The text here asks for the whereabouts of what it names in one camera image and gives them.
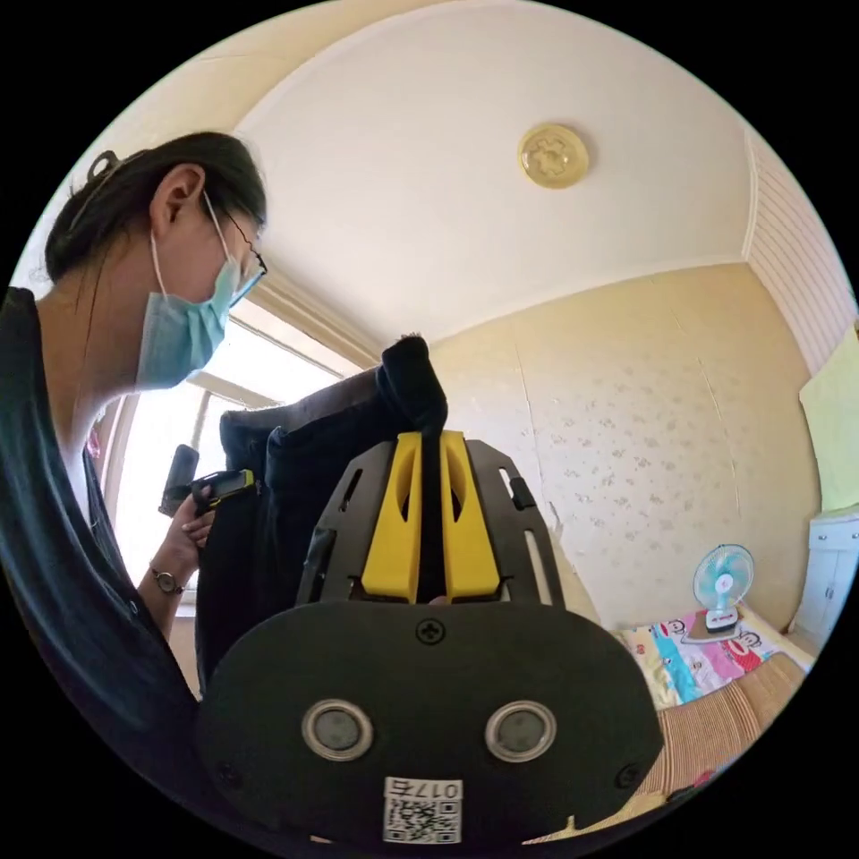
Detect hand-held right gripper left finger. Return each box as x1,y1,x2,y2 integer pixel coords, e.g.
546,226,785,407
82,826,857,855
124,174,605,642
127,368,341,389
361,432,425,602

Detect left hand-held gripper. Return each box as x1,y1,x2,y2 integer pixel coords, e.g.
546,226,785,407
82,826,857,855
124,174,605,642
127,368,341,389
190,469,257,518

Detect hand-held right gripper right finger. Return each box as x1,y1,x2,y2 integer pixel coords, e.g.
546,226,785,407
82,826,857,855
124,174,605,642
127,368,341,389
439,431,502,602

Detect black long pants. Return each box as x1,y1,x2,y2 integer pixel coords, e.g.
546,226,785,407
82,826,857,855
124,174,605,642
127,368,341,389
195,335,449,699

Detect person's left forearm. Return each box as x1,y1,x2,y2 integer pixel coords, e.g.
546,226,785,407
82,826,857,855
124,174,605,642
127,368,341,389
136,562,200,642

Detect person's left hand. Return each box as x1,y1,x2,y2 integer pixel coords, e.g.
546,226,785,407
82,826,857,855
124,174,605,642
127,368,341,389
163,484,217,573

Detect window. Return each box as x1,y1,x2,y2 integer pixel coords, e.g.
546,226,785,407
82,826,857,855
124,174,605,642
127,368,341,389
100,294,367,608

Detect person's body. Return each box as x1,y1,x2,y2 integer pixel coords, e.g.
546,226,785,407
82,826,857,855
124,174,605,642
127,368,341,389
0,131,269,817

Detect small blue table fan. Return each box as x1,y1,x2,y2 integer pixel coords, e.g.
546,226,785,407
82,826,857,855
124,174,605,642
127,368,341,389
692,543,755,637

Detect bed with printed sheet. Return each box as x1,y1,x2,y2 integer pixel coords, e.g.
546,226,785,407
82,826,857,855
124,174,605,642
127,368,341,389
614,602,817,844

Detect white cupboard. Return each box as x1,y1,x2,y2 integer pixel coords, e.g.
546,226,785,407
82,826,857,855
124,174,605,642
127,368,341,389
790,508,859,649

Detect light green curtain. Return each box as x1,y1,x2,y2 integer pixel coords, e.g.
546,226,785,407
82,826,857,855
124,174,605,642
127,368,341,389
797,327,859,515

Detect round yellow ceiling lamp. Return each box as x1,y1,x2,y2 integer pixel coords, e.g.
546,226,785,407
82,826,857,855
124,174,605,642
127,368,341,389
516,123,591,191

